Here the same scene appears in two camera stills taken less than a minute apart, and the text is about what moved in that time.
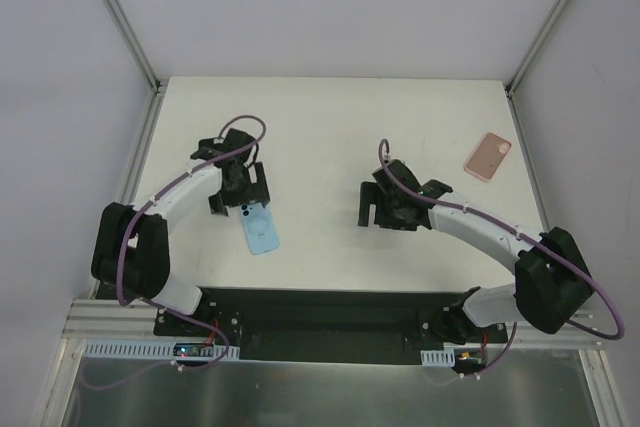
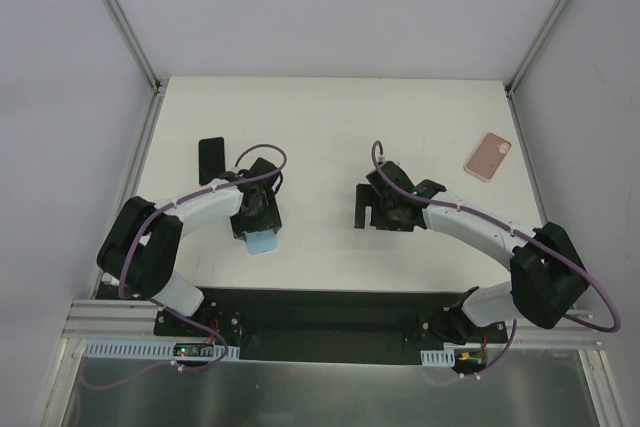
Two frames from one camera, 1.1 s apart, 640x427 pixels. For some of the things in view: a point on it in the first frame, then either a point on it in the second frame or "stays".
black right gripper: [376, 212] stays
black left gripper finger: [256, 192] -> [271, 218]
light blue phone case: [261, 229] stays
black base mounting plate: [338, 326] stays
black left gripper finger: [217, 204] -> [240, 223]
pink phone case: [487, 157] stays
